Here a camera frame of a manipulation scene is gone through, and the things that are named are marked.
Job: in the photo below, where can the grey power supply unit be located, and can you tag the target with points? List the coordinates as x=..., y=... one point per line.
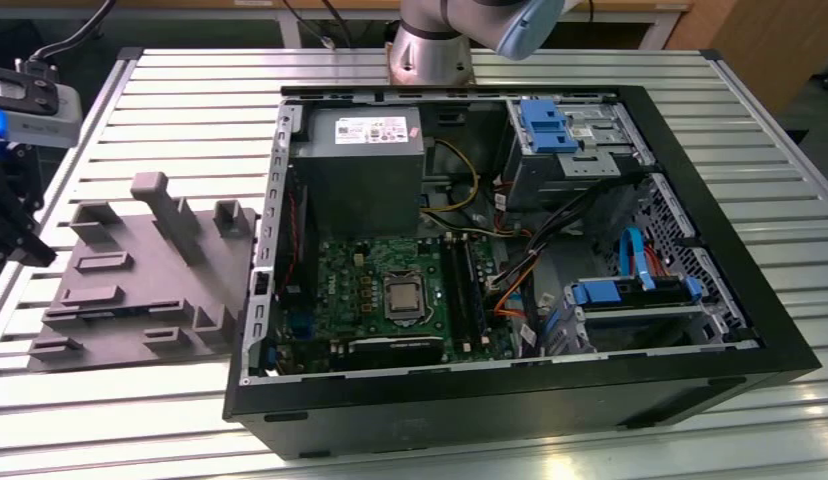
x=354, y=190

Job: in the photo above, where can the grey parts rack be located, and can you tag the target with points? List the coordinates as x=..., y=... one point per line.
x=147, y=280

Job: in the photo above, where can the black RAM slot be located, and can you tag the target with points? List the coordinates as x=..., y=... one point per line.
x=454, y=290

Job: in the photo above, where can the blue drive bay latch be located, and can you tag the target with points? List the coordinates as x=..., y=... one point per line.
x=548, y=125

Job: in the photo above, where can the metal disk bay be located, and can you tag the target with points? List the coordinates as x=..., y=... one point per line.
x=654, y=312

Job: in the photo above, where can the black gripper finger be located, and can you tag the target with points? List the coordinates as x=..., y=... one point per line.
x=35, y=245

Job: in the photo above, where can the black graphics card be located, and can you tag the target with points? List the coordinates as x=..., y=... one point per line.
x=394, y=352

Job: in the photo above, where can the metal drive cage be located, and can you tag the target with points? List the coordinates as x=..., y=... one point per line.
x=588, y=170

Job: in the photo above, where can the CPU socket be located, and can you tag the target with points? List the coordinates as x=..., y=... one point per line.
x=402, y=276

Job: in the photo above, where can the hard disk in blue carrier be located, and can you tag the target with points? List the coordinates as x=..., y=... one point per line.
x=601, y=292

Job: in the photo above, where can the wooden cabinet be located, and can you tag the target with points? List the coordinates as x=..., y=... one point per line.
x=754, y=40

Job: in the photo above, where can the silver CPU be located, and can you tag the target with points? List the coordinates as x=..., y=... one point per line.
x=403, y=300

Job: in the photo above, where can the blue board connector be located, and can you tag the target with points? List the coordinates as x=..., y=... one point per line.
x=301, y=327

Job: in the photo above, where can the green motherboard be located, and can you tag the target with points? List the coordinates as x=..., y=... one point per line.
x=341, y=260

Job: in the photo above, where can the black open PC case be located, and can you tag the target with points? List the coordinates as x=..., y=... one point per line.
x=521, y=410

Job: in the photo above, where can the RAM stick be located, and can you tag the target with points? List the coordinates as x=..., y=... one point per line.
x=121, y=309

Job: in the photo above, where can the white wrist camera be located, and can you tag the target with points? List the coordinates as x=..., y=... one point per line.
x=47, y=125

